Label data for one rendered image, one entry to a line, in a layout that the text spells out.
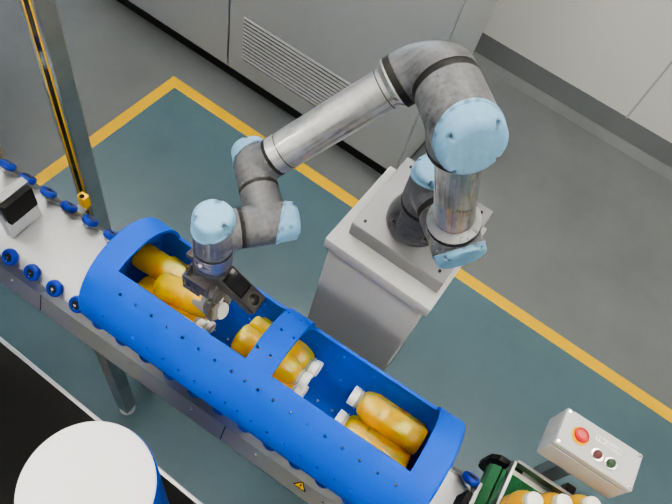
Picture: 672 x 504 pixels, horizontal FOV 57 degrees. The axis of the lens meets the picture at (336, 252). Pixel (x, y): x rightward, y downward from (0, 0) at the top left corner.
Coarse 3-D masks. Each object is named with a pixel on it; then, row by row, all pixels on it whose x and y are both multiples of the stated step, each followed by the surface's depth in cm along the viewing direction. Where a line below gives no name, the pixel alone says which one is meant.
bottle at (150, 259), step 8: (144, 248) 148; (152, 248) 149; (136, 256) 148; (144, 256) 148; (152, 256) 148; (160, 256) 148; (168, 256) 149; (136, 264) 148; (144, 264) 148; (152, 264) 147; (160, 264) 147; (168, 264) 147; (176, 264) 148; (144, 272) 149; (152, 272) 147; (160, 272) 147; (176, 272) 146
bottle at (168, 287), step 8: (168, 272) 143; (160, 280) 141; (168, 280) 140; (176, 280) 140; (160, 288) 140; (168, 288) 139; (176, 288) 138; (184, 288) 137; (160, 296) 140; (168, 296) 139; (176, 296) 137; (184, 296) 136; (192, 296) 135; (200, 296) 135; (176, 304) 138; (184, 304) 136; (192, 304) 135; (192, 312) 136; (200, 312) 135
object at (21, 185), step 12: (24, 180) 158; (12, 192) 156; (24, 192) 157; (0, 204) 154; (12, 204) 155; (24, 204) 159; (36, 204) 163; (0, 216) 157; (12, 216) 158; (24, 216) 165; (36, 216) 169; (12, 228) 163; (24, 228) 167
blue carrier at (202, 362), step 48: (144, 240) 138; (96, 288) 135; (144, 336) 134; (192, 336) 131; (288, 336) 132; (192, 384) 135; (240, 384) 129; (336, 384) 153; (384, 384) 147; (288, 432) 128; (336, 432) 125; (432, 432) 127; (336, 480) 128; (384, 480) 124; (432, 480) 122
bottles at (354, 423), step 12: (180, 312) 146; (204, 324) 147; (288, 384) 142; (336, 420) 140; (348, 420) 141; (360, 420) 141; (360, 432) 138; (372, 432) 139; (384, 444) 138; (396, 456) 137; (408, 456) 138
